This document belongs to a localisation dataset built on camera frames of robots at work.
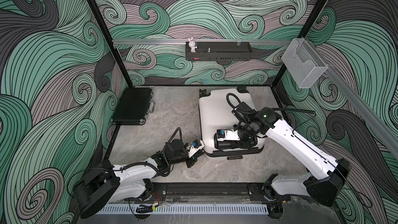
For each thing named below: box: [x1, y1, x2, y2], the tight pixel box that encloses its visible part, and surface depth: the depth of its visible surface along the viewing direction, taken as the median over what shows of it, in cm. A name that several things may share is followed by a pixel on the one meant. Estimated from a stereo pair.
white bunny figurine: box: [187, 36, 198, 53], surface depth 90 cm
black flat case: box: [110, 87, 156, 125], surface depth 105 cm
